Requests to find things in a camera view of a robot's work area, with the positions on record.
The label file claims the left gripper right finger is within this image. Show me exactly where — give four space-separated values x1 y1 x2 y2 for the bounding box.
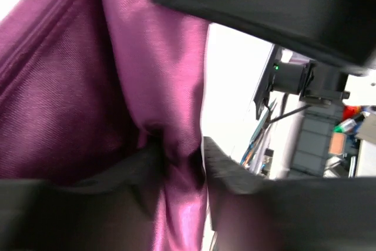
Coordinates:
203 137 375 250

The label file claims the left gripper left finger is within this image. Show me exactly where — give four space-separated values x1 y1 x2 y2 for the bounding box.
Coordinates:
1 142 163 250

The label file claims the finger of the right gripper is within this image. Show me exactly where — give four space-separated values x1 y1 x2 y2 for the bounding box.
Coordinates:
154 0 375 71

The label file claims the purple cloth napkin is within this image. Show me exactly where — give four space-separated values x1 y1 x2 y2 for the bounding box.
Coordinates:
1 0 208 250

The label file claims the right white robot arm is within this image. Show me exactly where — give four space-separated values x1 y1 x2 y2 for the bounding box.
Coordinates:
154 0 375 113

